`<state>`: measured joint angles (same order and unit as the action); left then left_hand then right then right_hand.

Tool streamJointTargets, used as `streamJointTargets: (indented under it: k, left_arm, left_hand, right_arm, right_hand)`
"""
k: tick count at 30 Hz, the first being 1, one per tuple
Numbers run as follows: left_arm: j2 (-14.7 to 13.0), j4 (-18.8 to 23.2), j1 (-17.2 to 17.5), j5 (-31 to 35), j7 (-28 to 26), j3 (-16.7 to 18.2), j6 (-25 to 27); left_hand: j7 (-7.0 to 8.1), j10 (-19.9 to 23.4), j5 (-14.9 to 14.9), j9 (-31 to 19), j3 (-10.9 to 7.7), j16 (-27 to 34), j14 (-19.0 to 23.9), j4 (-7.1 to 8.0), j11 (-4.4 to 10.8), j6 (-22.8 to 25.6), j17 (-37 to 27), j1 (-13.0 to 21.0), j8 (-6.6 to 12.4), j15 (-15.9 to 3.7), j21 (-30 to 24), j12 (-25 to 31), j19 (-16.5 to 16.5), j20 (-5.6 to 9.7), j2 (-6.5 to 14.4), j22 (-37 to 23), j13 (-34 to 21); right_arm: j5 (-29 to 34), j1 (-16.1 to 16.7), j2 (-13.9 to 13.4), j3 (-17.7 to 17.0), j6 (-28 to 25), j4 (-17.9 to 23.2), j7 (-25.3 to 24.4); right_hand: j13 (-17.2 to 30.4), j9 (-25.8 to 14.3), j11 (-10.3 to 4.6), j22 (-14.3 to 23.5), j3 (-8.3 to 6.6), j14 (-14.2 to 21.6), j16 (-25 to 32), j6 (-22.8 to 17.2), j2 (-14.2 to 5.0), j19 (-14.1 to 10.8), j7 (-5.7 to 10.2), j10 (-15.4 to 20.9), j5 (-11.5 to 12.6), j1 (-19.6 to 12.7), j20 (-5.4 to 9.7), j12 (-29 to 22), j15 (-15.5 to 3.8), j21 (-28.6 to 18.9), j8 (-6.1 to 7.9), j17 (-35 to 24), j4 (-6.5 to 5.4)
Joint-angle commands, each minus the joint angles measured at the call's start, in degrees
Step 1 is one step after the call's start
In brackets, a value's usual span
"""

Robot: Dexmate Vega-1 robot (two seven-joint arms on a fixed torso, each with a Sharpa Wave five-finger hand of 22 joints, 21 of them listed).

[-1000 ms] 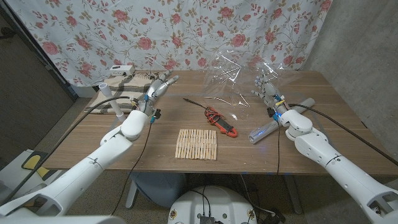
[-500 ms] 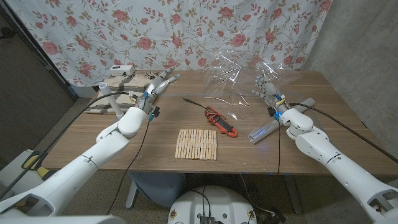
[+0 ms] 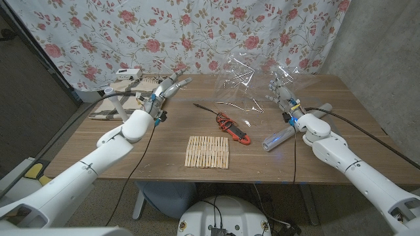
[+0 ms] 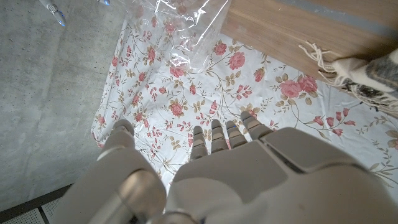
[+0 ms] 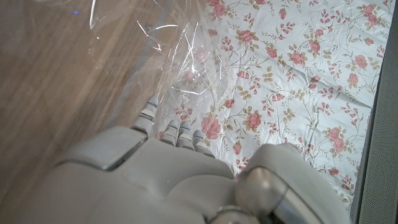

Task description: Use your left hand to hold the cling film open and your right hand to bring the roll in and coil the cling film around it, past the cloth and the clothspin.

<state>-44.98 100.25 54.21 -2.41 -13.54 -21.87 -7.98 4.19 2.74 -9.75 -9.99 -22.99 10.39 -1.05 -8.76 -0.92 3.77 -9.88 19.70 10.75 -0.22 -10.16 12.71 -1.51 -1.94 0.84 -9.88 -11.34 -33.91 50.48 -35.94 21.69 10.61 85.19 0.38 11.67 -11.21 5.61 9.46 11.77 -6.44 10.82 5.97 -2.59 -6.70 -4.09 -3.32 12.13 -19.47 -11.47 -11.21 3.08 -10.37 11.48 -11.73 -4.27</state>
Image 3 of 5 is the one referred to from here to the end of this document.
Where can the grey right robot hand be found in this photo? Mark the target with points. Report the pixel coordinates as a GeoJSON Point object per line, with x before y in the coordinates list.
{"type": "Point", "coordinates": [283, 96]}

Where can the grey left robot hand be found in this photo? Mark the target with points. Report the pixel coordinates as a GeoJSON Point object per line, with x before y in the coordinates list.
{"type": "Point", "coordinates": [164, 91]}

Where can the clear plastic bag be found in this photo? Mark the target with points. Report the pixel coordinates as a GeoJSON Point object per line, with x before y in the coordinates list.
{"type": "Point", "coordinates": [239, 85]}

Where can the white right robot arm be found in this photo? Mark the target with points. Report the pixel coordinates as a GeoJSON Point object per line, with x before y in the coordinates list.
{"type": "Point", "coordinates": [361, 177]}

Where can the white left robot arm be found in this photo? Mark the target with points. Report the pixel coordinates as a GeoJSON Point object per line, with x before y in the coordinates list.
{"type": "Point", "coordinates": [82, 173]}

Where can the beige plaid fringed cloth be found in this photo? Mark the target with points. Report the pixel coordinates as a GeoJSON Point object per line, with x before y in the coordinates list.
{"type": "Point", "coordinates": [131, 86]}

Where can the floral rose backdrop cloth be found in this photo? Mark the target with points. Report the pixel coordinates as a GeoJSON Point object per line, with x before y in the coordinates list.
{"type": "Point", "coordinates": [197, 32]}

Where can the grey tape strip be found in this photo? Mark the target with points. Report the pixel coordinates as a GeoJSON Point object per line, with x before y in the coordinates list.
{"type": "Point", "coordinates": [197, 99]}

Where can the white power strip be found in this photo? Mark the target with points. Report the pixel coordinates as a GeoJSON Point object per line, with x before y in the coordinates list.
{"type": "Point", "coordinates": [128, 74]}

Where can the black test probe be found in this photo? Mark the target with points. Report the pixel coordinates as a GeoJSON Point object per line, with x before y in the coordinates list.
{"type": "Point", "coordinates": [205, 108]}

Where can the long clear plastic tube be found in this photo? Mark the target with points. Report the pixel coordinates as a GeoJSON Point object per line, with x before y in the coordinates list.
{"type": "Point", "coordinates": [274, 141]}

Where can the red clamp meter with leads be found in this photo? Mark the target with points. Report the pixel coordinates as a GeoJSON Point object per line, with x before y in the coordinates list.
{"type": "Point", "coordinates": [238, 134]}

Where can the wooden clothespin row mat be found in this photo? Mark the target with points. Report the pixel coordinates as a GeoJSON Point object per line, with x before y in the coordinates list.
{"type": "Point", "coordinates": [206, 152]}

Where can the blue-grey seat under table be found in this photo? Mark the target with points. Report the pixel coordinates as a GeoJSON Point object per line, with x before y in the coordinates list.
{"type": "Point", "coordinates": [167, 196]}

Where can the grey table leg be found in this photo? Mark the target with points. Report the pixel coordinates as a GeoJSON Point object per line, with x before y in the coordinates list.
{"type": "Point", "coordinates": [310, 204]}

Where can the white seat leg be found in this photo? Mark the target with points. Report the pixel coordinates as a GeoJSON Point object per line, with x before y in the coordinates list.
{"type": "Point", "coordinates": [138, 206]}

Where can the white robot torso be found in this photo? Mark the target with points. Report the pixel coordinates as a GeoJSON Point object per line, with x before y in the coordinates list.
{"type": "Point", "coordinates": [226, 216]}

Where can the dark partition panel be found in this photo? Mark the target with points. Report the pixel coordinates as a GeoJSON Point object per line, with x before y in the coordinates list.
{"type": "Point", "coordinates": [26, 98]}

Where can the yellow and black floor object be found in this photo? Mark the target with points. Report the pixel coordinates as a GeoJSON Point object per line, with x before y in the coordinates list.
{"type": "Point", "coordinates": [34, 170]}

